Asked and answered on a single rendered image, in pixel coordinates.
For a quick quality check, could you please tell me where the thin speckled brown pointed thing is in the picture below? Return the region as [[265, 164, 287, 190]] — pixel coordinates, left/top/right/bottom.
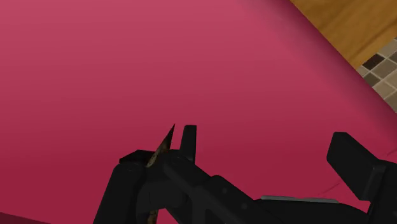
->
[[144, 123, 176, 224]]

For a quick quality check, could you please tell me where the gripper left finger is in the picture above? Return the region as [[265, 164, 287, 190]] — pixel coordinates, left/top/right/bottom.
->
[[93, 124, 274, 224]]

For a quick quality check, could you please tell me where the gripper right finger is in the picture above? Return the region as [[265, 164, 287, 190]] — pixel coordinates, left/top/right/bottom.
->
[[326, 131, 397, 224]]

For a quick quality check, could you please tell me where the crimson bed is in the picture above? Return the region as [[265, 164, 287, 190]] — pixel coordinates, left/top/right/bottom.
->
[[0, 0, 397, 224]]

